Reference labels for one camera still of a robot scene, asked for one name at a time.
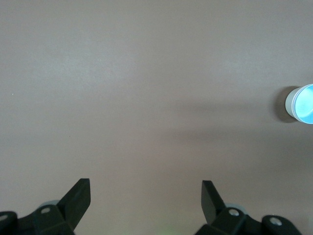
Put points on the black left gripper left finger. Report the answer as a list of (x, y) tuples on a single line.
[(61, 215)]

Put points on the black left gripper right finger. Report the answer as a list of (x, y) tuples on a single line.
[(234, 220)]

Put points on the blue bowl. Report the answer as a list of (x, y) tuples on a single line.
[(305, 104)]

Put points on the brown table cloth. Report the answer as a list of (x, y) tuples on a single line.
[(122, 85)]

